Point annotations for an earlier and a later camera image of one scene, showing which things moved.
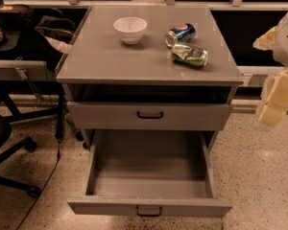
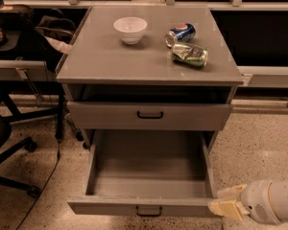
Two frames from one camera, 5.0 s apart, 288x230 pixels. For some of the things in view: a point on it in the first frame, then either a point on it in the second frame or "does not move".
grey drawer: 145,116 does not move
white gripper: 287,43 → 256,199
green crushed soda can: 190,54 does not move
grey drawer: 149,173 does not move
